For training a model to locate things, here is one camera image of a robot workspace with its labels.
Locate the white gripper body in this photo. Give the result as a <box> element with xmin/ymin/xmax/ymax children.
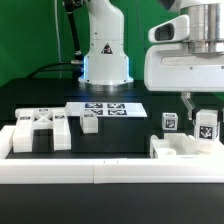
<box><xmin>144</xmin><ymin>43</ymin><xmax>224</xmax><ymax>92</ymax></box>

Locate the white chair seat part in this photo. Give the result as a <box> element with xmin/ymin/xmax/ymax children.
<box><xmin>150</xmin><ymin>133</ymin><xmax>224</xmax><ymax>159</ymax></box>

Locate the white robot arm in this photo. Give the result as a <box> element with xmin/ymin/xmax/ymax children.
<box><xmin>63</xmin><ymin>0</ymin><xmax>224</xmax><ymax>118</ymax></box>

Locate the white chair back part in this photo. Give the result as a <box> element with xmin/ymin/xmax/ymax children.
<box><xmin>13</xmin><ymin>107</ymin><xmax>71</xmax><ymax>153</ymax></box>

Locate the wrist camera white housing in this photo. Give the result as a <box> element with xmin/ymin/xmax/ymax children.
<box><xmin>148</xmin><ymin>15</ymin><xmax>190</xmax><ymax>43</ymax></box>

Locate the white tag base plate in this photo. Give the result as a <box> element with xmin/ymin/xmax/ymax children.
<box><xmin>65</xmin><ymin>102</ymin><xmax>147</xmax><ymax>117</ymax></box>

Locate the black cable bundle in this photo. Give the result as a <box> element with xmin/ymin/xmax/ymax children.
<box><xmin>26</xmin><ymin>61</ymin><xmax>84</xmax><ymax>80</ymax></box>

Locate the white hanging cable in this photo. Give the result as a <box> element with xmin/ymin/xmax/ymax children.
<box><xmin>53</xmin><ymin>0</ymin><xmax>64</xmax><ymax>80</ymax></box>

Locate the white U-shaped fence frame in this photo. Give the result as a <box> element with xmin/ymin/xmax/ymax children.
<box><xmin>0</xmin><ymin>126</ymin><xmax>224</xmax><ymax>184</ymax></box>

